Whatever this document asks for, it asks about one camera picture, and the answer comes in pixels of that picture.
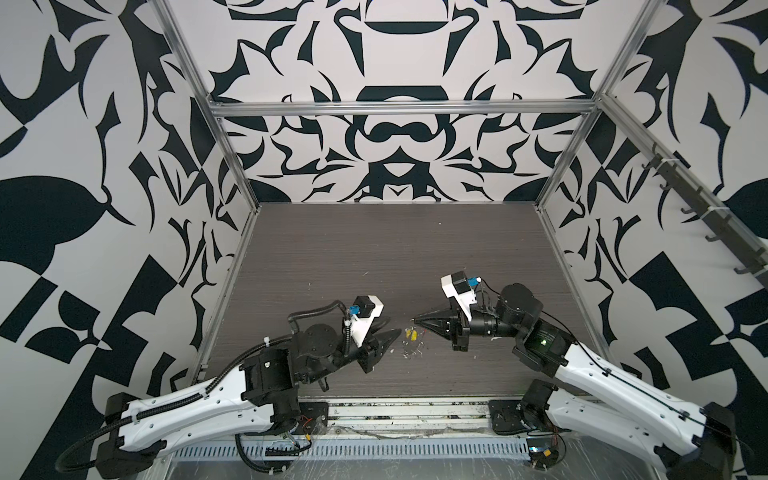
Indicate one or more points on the aluminium horizontal frame bar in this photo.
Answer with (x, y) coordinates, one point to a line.
(226, 110)

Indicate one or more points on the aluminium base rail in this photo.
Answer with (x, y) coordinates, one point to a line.
(409, 416)

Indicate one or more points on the aluminium corner post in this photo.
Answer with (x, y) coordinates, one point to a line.
(629, 47)
(178, 46)

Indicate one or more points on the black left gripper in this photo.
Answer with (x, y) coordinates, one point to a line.
(371, 349)

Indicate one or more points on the green lit circuit board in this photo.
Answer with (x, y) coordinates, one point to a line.
(544, 451)

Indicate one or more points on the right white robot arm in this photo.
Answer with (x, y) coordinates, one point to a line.
(584, 393)

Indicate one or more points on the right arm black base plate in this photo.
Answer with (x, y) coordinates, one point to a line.
(507, 418)

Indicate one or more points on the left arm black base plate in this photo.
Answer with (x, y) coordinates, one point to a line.
(313, 417)

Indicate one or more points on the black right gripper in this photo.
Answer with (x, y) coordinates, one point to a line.
(457, 329)

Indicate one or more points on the right aluminium corner post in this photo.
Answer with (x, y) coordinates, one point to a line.
(629, 47)

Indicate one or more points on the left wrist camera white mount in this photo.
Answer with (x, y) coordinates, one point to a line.
(364, 310)

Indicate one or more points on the grey wall hook rack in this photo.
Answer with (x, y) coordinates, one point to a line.
(701, 204)

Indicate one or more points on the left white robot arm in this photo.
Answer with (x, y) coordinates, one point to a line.
(256, 395)

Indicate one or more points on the white slotted cable duct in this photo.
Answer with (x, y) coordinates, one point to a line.
(327, 449)

